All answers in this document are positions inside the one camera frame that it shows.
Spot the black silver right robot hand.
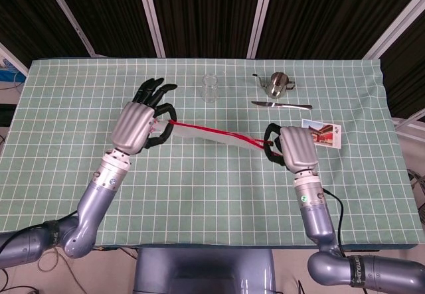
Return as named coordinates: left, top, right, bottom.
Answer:
left=264, top=123, right=319, bottom=173

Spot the white aluminium frame rail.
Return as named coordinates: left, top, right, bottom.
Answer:
left=393, top=110, right=425, bottom=133

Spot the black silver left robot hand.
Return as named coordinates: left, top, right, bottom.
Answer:
left=110, top=77, right=178, bottom=155

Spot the red building postcard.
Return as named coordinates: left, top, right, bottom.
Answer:
left=301, top=118, right=343, bottom=149

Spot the beige floor cable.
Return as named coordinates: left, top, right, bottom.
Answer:
left=37, top=250, right=84, bottom=294

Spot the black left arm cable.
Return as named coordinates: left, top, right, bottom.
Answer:
left=0, top=210, right=80, bottom=254

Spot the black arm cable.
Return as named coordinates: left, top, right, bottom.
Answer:
left=0, top=210, right=80, bottom=254
left=322, top=188, right=347, bottom=256

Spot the blue white poster board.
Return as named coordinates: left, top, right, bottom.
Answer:
left=0, top=58, right=27, bottom=83

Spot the clear red-zip pouch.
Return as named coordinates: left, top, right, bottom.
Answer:
left=151, top=118, right=276, bottom=157

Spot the white aluminium frame post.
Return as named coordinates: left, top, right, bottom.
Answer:
left=135, top=0, right=166, bottom=58
left=246, top=0, right=276, bottom=59
left=362, top=0, right=425, bottom=59
left=0, top=41, right=31, bottom=76

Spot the grey-blue robot torso base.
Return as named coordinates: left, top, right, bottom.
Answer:
left=133, top=247, right=276, bottom=294

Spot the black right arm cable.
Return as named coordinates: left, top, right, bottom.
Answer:
left=322, top=188, right=347, bottom=256

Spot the steel gooseneck pitcher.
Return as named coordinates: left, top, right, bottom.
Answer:
left=252, top=71, right=297, bottom=98

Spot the green grid-patterned tablecloth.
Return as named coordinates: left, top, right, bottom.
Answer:
left=0, top=57, right=418, bottom=250

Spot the thin white frame post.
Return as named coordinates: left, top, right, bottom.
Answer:
left=39, top=0, right=100, bottom=58

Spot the steel table knife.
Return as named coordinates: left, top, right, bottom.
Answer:
left=250, top=100, right=313, bottom=111

